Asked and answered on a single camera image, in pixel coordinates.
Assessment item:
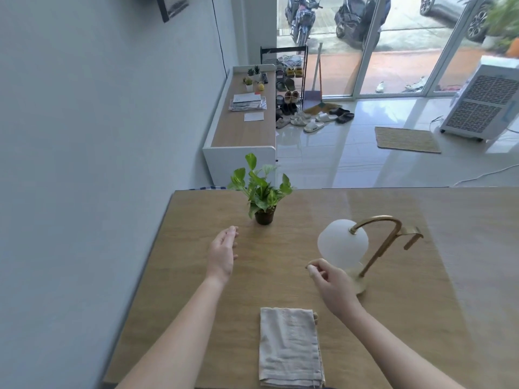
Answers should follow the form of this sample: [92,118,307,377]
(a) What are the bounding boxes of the person's left hand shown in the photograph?
[206,226,239,286]

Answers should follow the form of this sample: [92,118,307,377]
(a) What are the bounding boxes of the person's right hand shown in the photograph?
[306,258,362,318]

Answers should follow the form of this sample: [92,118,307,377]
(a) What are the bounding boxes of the person's right forearm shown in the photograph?
[342,301,467,389]

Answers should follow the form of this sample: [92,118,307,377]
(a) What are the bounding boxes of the person's left forearm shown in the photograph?
[115,277,225,389]

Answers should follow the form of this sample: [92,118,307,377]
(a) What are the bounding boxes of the gold lamp with white globe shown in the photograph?
[317,216,424,296]

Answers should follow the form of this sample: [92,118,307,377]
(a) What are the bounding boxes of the green plant in black pot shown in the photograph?
[227,153,294,226]

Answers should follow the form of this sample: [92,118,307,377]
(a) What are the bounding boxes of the folded beige cloth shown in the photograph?
[259,307,326,389]

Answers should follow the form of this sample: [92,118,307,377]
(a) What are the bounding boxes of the white wooden sideboard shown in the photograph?
[202,64,278,188]

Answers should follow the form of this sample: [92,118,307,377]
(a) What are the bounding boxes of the cluster of slippers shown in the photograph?
[276,108,355,134]

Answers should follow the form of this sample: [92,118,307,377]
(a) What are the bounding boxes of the woven beige doormat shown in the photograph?
[374,126,442,154]

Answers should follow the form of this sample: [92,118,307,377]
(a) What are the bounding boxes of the assorted shoes pile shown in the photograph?
[276,54,305,116]

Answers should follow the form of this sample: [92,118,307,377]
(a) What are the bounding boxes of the black metal shoe rack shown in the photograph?
[260,45,309,118]

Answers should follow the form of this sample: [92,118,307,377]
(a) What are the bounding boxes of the white framed glass door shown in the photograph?
[277,0,519,98]

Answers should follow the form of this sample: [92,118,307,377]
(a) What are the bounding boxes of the white air cooler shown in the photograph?
[440,56,519,142]

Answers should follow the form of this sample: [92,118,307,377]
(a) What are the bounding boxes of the black motorbike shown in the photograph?
[284,0,329,47]

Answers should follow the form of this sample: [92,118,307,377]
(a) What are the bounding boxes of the black scooter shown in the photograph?
[334,0,396,51]

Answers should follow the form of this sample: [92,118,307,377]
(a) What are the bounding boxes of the grey car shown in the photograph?
[419,0,497,43]

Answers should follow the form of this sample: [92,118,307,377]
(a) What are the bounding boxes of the outdoor green potted plant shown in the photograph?
[482,0,519,58]

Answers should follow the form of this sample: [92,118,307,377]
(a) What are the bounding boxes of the broom with wooden handle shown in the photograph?
[312,42,342,112]

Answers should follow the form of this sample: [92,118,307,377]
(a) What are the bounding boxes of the white floor cable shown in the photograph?
[453,163,519,187]

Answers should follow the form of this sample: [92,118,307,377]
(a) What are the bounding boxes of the black wall cable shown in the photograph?
[210,0,229,81]

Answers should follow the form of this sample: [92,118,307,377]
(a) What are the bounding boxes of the black framed wall screen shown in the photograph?
[156,0,191,23]

